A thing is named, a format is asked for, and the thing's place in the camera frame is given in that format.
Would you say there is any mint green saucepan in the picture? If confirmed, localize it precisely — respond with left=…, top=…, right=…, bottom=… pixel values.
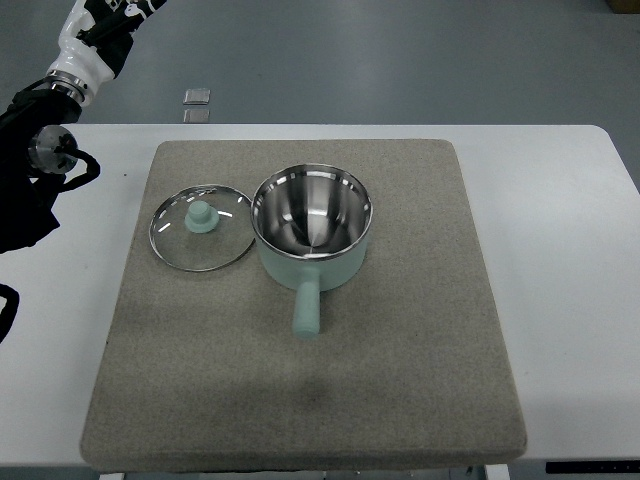
left=250, top=164, right=373, bottom=340

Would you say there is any metal floor plate lower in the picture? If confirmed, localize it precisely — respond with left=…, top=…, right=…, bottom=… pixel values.
left=183, top=108, right=210, bottom=124

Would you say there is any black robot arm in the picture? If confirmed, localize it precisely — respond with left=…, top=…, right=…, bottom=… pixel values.
left=1, top=79, right=101, bottom=253

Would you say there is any metal floor plate upper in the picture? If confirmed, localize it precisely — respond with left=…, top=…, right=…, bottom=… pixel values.
left=183, top=88, right=211, bottom=105

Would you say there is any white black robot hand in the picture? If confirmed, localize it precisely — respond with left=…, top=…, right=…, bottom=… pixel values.
left=45, top=0, right=166, bottom=107

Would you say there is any black looped cable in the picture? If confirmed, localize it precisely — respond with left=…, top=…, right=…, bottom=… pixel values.
left=0, top=282, right=21, bottom=344

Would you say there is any glass lid with green knob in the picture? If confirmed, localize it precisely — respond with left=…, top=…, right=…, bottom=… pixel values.
left=148, top=184, right=255, bottom=273

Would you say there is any grey felt mat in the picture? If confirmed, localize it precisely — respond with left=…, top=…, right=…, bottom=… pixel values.
left=80, top=139, right=528, bottom=472

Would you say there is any black control panel strip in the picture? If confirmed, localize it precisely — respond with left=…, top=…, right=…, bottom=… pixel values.
left=545, top=460, right=640, bottom=475

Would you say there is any cardboard box corner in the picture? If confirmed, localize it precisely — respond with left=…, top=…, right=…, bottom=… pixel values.
left=606, top=0, right=640, bottom=14

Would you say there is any metal floor plate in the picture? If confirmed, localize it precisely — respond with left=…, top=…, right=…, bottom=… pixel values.
left=183, top=88, right=211, bottom=105
left=183, top=108, right=210, bottom=124

